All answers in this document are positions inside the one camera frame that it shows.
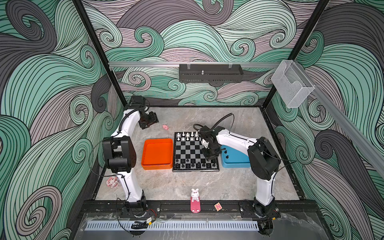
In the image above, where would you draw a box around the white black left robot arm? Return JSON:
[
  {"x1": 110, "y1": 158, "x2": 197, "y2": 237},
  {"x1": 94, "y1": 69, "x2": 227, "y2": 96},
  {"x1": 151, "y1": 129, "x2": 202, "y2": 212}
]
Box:
[{"x1": 102, "y1": 96, "x2": 159, "y2": 211}]

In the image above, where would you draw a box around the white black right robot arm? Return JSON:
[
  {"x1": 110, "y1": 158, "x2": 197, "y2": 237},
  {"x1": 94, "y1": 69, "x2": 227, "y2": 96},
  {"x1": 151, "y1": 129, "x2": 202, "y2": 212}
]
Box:
[{"x1": 193, "y1": 113, "x2": 282, "y2": 216}]

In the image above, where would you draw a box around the black white chess board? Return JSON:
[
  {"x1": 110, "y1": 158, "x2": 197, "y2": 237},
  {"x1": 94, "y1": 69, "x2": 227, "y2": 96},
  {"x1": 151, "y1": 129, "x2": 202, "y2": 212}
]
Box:
[{"x1": 173, "y1": 132, "x2": 220, "y2": 172}]

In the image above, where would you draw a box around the blue plastic tray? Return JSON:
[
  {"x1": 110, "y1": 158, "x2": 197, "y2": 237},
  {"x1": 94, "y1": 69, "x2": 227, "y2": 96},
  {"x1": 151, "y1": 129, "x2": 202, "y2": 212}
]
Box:
[{"x1": 221, "y1": 146, "x2": 251, "y2": 168}]

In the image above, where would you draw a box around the orange plastic tray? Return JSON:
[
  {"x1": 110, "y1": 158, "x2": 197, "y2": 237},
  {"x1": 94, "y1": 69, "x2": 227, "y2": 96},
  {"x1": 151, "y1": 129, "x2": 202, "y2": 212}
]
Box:
[{"x1": 141, "y1": 139, "x2": 174, "y2": 171}]

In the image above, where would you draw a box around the white rabbit figurine pink stand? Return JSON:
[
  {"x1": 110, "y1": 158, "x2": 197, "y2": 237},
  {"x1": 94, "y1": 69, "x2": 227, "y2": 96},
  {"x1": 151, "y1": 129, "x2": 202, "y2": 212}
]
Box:
[{"x1": 190, "y1": 189, "x2": 201, "y2": 213}]

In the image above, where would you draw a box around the small orange letter block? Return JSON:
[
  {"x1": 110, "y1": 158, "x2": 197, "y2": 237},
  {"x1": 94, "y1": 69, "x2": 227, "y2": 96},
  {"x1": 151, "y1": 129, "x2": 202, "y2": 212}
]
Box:
[{"x1": 215, "y1": 203, "x2": 222, "y2": 211}]

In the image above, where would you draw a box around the pink white plush toy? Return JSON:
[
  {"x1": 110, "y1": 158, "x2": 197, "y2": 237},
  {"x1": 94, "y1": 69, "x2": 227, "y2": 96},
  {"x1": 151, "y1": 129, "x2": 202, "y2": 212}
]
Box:
[{"x1": 106, "y1": 176, "x2": 119, "y2": 189}]

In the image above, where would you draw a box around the black perforated wall shelf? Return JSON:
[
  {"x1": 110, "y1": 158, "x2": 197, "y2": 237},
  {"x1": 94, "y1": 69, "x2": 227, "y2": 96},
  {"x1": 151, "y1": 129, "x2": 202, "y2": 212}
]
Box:
[{"x1": 179, "y1": 65, "x2": 244, "y2": 84}]

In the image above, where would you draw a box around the silver aluminium rail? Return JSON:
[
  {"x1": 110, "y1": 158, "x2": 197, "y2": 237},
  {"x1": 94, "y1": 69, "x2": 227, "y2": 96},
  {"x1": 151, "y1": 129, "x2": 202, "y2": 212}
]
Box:
[{"x1": 108, "y1": 61, "x2": 280, "y2": 69}]

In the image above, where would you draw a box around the white slotted cable duct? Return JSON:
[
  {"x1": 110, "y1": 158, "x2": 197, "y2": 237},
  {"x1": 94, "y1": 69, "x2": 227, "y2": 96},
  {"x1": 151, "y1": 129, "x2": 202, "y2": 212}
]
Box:
[{"x1": 85, "y1": 220, "x2": 259, "y2": 232}]

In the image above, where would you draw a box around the clear acrylic wall holder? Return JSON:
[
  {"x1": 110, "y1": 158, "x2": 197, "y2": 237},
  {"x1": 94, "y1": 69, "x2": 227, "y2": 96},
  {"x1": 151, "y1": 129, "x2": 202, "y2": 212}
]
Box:
[{"x1": 271, "y1": 60, "x2": 315, "y2": 109}]

